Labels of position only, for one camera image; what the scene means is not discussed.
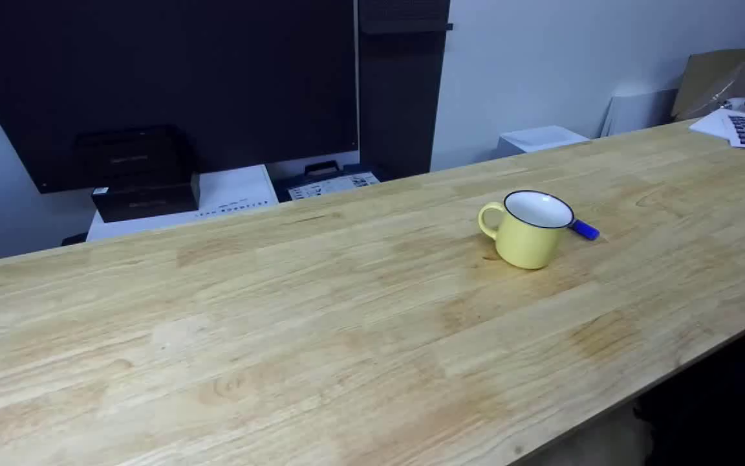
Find yellow enamel mug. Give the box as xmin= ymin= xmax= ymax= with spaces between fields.
xmin=477 ymin=188 xmax=579 ymax=273

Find blue marker pen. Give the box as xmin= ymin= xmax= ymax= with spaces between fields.
xmin=566 ymin=217 xmax=603 ymax=243

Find black case with label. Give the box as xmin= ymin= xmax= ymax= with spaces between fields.
xmin=271 ymin=158 xmax=384 ymax=204

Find tall dark cabinet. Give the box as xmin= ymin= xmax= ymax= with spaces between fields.
xmin=354 ymin=0 xmax=453 ymax=182

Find white plastic bin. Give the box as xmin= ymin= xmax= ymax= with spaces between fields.
xmin=493 ymin=125 xmax=593 ymax=162

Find black storage box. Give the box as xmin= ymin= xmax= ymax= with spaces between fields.
xmin=73 ymin=125 xmax=202 ymax=224

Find large black panel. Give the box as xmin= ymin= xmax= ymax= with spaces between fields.
xmin=0 ymin=0 xmax=363 ymax=194

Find white leaning board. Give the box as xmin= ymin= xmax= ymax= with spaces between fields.
xmin=600 ymin=83 xmax=682 ymax=141

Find white paper sheets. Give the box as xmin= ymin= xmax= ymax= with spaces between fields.
xmin=687 ymin=101 xmax=745 ymax=158

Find brown cardboard box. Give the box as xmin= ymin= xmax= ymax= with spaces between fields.
xmin=669 ymin=48 xmax=745 ymax=122

